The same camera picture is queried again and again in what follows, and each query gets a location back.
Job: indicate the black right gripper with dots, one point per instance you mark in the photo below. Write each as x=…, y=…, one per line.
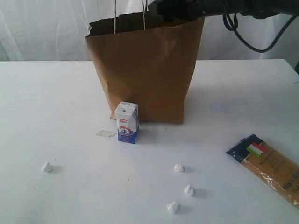
x=178, y=9

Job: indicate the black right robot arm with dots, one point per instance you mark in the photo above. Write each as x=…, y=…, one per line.
x=259, y=9

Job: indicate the brown paper shopping bag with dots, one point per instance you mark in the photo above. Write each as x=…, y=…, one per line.
x=142, y=59

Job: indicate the small blue white milk carton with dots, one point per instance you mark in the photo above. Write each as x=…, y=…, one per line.
x=127, y=122

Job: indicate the white backdrop curtain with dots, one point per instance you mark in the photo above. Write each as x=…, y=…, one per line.
x=55, y=30

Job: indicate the white paper wad upper centre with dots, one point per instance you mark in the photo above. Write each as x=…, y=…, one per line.
x=178, y=168

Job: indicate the white paper wad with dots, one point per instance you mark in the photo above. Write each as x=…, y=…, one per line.
x=188, y=190
x=173, y=207
x=178, y=168
x=47, y=167

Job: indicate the white paper wad middle centre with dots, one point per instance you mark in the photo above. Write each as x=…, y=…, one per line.
x=188, y=190

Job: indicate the spaghetti packet with Italian flag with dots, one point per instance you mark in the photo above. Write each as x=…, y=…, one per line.
x=277, y=171

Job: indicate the white paper wad lower centre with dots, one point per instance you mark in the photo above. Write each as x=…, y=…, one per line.
x=173, y=207

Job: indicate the white paper wad far left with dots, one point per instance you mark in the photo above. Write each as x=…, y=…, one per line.
x=47, y=167

